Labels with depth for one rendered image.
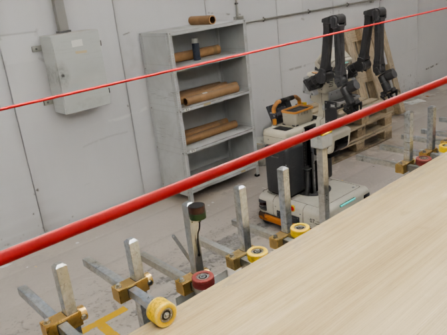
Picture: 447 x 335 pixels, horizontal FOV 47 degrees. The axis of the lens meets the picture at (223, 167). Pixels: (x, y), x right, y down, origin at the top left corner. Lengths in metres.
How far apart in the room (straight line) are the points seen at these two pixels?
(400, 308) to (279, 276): 0.42
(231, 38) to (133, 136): 1.34
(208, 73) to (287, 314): 3.85
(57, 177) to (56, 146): 0.26
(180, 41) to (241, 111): 0.92
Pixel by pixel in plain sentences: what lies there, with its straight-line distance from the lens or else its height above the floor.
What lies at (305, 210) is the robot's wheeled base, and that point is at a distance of 3.87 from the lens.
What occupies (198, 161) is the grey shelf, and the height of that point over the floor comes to 0.20.
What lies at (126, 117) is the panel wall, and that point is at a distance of 4.75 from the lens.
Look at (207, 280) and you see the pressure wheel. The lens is 1.86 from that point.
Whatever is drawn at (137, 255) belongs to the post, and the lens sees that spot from 1.77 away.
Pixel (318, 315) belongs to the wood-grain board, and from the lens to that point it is 1.67.
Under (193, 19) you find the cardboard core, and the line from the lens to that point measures 4.96.
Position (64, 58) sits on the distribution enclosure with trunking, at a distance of 4.19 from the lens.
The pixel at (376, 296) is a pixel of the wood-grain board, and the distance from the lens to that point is 1.75.
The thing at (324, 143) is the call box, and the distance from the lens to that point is 2.31.
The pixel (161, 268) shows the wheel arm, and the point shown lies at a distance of 2.09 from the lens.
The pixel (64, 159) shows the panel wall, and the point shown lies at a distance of 4.53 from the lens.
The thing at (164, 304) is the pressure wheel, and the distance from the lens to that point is 1.64.
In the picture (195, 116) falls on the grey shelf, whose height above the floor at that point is 0.67.
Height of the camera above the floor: 1.88
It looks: 19 degrees down
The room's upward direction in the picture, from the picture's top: 6 degrees counter-clockwise
